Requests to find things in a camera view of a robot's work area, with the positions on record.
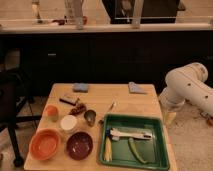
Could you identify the green chili pepper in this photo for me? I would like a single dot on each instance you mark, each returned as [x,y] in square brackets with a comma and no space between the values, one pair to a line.
[134,151]

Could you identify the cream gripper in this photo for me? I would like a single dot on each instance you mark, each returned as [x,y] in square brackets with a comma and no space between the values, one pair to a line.
[168,117]

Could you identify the grey metal cup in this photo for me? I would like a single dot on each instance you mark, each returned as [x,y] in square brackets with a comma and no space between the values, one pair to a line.
[90,117]

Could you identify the small spoon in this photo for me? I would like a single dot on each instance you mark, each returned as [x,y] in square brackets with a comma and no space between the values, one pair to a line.
[101,121]

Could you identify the black office chair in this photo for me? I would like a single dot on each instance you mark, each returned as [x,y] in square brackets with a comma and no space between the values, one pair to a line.
[9,110]

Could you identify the orange red bowl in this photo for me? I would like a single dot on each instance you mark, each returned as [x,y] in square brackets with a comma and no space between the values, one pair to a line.
[44,144]

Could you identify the grey blue cloth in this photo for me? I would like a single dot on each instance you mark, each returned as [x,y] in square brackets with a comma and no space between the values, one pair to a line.
[135,89]

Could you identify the green plastic tray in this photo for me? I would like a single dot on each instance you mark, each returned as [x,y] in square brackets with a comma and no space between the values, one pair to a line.
[154,151]

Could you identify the dark cabinet counter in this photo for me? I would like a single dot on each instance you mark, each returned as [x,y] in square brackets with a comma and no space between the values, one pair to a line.
[107,57]

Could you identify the small orange cup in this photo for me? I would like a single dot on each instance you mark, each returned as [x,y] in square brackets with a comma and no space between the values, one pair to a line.
[52,112]

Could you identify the black brown eraser block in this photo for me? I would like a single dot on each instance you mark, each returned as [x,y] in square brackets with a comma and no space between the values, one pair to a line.
[69,100]

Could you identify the dark maroon bowl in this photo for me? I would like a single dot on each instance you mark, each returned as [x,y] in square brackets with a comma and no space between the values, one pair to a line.
[79,146]

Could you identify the yellow corn cob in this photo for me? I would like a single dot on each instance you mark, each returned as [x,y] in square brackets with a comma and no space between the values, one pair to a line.
[108,150]

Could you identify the white bowl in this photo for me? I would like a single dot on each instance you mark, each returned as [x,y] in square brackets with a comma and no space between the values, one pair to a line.
[68,123]

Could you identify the dark red grape bunch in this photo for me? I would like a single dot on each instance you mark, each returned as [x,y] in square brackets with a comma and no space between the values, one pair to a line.
[78,109]

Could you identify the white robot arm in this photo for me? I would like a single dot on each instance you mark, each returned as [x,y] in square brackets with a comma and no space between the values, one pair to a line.
[186,83]

